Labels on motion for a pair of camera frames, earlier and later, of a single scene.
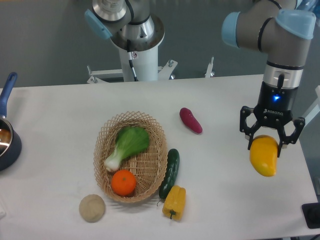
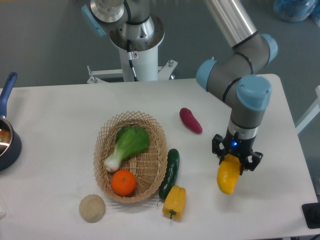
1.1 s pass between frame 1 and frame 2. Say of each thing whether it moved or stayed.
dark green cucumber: stayed
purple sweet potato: stayed
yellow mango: moved
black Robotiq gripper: moved
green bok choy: stayed
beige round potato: stayed
